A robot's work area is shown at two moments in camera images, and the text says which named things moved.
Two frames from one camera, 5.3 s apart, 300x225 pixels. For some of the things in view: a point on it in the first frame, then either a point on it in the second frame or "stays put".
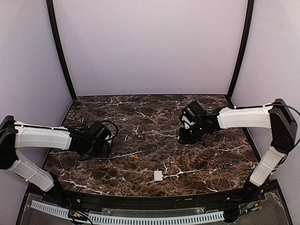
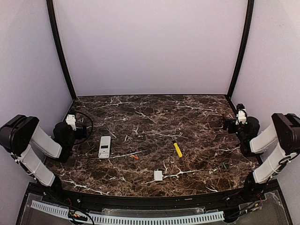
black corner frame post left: x=50 y=4 stays put
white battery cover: x=158 y=175 stays put
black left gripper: x=101 y=150 to x=81 y=132
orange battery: x=135 y=157 stays put
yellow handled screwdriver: x=178 y=138 to x=178 y=150
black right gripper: x=185 y=137 to x=229 y=124
